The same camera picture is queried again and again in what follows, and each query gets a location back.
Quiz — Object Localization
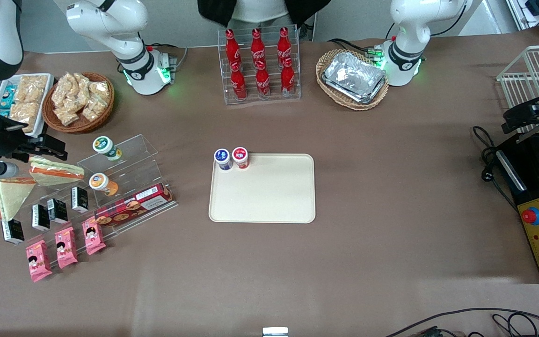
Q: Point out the clear acrylic stepped stand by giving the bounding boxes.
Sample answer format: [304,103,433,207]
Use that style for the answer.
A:
[0,134,179,270]

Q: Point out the red cookie box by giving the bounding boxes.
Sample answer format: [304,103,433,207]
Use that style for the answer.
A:
[94,183,175,229]

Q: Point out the small black carton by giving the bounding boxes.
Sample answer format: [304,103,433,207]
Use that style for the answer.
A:
[31,204,51,232]
[71,186,89,214]
[47,198,69,224]
[1,218,25,246]

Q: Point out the red cola bottle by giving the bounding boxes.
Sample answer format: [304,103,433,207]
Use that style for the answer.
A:
[251,28,266,66]
[230,61,248,101]
[255,61,271,99]
[277,27,292,64]
[225,29,242,67]
[281,57,296,98]

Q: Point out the brown wicker basket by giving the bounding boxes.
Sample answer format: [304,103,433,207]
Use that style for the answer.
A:
[42,72,115,134]

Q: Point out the orange lid yogurt cup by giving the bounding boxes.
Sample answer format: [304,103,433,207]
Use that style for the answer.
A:
[88,172,119,197]

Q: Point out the triangle sandwich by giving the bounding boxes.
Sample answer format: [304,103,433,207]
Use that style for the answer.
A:
[29,156,85,188]
[0,177,37,222]

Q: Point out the clear acrylic bottle rack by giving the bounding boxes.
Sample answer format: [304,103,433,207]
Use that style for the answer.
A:
[217,26,302,105]

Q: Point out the pink snack pack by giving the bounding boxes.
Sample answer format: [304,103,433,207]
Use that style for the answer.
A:
[54,227,79,269]
[25,240,53,283]
[81,217,107,256]

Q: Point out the black floor cables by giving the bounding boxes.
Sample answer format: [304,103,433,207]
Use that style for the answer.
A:
[384,307,539,337]

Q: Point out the person in black jacket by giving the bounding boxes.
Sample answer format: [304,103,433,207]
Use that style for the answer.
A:
[197,0,332,29]

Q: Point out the black box with yellow panel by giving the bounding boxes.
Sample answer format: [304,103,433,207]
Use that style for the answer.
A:
[494,133,539,285]

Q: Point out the teal snack pack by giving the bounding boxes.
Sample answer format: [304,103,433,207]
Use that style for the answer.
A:
[0,84,17,116]

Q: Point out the black power cable with plug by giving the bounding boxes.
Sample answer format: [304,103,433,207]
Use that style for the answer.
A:
[472,125,519,210]

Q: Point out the aluminium foil tray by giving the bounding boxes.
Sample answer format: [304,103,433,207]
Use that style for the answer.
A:
[322,51,387,105]

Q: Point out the white wire rack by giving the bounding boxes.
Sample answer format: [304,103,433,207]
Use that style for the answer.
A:
[496,44,539,134]

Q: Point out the blue lid cup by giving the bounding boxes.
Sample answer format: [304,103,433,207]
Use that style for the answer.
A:
[214,148,233,171]

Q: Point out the red lid cup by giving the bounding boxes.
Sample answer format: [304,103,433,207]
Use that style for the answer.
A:
[232,147,250,169]

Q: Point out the black lever handle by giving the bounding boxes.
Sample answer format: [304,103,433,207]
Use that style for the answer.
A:
[501,91,539,134]

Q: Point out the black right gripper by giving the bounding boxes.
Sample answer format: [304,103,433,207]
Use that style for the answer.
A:
[0,115,69,162]

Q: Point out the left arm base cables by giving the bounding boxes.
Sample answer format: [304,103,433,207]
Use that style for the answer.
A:
[328,36,396,60]

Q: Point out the white rectangular snack tray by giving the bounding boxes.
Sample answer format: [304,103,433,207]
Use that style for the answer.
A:
[0,73,55,139]

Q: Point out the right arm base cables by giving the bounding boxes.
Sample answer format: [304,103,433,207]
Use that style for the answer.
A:
[144,42,189,72]

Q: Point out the clear bag of beige snacks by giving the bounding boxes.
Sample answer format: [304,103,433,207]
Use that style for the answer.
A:
[66,72,92,102]
[54,107,81,127]
[87,81,111,102]
[81,95,109,123]
[51,75,76,109]

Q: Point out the green lid yogurt cup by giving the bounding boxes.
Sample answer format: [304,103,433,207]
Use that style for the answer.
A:
[93,136,123,162]

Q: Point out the flat pack of beige crackers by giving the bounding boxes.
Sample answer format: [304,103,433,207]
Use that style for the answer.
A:
[9,102,41,134]
[17,75,49,103]

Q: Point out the light wicker basket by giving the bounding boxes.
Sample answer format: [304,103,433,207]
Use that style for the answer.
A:
[316,49,390,111]

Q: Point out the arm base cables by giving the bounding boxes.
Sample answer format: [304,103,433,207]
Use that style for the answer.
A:
[328,36,396,60]
[144,42,189,72]

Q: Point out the cream plastic tray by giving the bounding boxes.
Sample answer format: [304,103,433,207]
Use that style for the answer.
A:
[209,154,316,224]

